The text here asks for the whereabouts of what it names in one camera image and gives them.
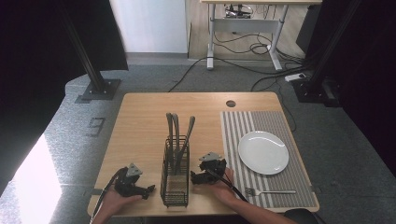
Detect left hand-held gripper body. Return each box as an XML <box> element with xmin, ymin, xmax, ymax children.
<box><xmin>114</xmin><ymin>162</ymin><xmax>145</xmax><ymax>198</ymax></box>

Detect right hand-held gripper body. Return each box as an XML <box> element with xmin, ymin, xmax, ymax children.
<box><xmin>198</xmin><ymin>151</ymin><xmax>228</xmax><ymax>181</ymax></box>

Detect person's left hand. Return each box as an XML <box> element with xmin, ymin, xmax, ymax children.
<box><xmin>100</xmin><ymin>186</ymin><xmax>144</xmax><ymax>218</ymax></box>

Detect person's right hand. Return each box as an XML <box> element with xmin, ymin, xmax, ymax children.
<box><xmin>207</xmin><ymin>167</ymin><xmax>239</xmax><ymax>207</ymax></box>

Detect white round plate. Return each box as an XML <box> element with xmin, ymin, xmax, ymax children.
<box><xmin>237</xmin><ymin>130</ymin><xmax>290</xmax><ymax>176</ymax></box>

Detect silver fork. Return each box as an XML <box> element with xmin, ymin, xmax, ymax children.
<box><xmin>244</xmin><ymin>187</ymin><xmax>298</xmax><ymax>197</ymax></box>

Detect striped grey placemat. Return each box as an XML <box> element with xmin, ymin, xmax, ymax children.
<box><xmin>219</xmin><ymin>110</ymin><xmax>318</xmax><ymax>209</ymax></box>

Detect dark round seat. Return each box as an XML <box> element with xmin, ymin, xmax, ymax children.
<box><xmin>283</xmin><ymin>207</ymin><xmax>321</xmax><ymax>224</ymax></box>

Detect white power strip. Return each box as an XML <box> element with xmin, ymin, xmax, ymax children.
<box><xmin>284</xmin><ymin>72</ymin><xmax>308</xmax><ymax>83</ymax></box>

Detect black metal stand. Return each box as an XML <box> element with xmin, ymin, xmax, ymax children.
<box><xmin>291</xmin><ymin>0</ymin><xmax>362</xmax><ymax>105</ymax></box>
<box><xmin>58</xmin><ymin>0</ymin><xmax>122</xmax><ymax>103</ymax></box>

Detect black curtain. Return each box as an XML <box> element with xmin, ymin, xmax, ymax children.
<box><xmin>0</xmin><ymin>0</ymin><xmax>129</xmax><ymax>197</ymax></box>
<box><xmin>295</xmin><ymin>0</ymin><xmax>396</xmax><ymax>178</ymax></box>

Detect white-legged wooden desk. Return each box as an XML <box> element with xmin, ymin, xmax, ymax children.
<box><xmin>200</xmin><ymin>0</ymin><xmax>323</xmax><ymax>72</ymax></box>

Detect device under desk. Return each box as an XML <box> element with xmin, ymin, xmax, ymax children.
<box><xmin>223</xmin><ymin>3</ymin><xmax>254</xmax><ymax>20</ymax></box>

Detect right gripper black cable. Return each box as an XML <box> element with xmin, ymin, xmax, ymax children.
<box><xmin>205</xmin><ymin>167</ymin><xmax>249</xmax><ymax>203</ymax></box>

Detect black wire cutlery basket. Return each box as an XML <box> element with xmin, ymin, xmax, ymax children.
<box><xmin>160</xmin><ymin>134</ymin><xmax>191</xmax><ymax>209</ymax></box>

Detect grey handled cutlery piece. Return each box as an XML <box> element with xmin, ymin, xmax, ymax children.
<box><xmin>172</xmin><ymin>113</ymin><xmax>181</xmax><ymax>162</ymax></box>
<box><xmin>165</xmin><ymin>112</ymin><xmax>176</xmax><ymax>169</ymax></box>
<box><xmin>174</xmin><ymin>115</ymin><xmax>196</xmax><ymax>175</ymax></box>

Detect black floor cables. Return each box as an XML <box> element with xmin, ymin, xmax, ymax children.
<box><xmin>167</xmin><ymin>31</ymin><xmax>316</xmax><ymax>133</ymax></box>

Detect white wall panel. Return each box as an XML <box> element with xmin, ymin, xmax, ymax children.
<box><xmin>108</xmin><ymin>0</ymin><xmax>190</xmax><ymax>54</ymax></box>

